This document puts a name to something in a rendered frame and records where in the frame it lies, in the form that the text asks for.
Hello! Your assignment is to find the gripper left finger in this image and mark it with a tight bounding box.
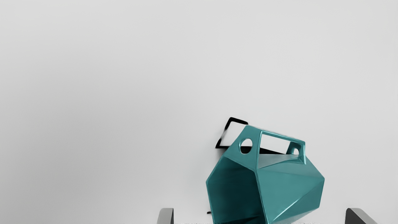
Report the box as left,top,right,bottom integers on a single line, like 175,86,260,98
157,208,174,224

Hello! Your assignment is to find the teal faceted mug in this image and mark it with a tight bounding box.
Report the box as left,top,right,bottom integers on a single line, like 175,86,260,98
206,125,325,224

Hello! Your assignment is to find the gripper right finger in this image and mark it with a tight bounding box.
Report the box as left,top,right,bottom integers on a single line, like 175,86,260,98
345,208,378,224

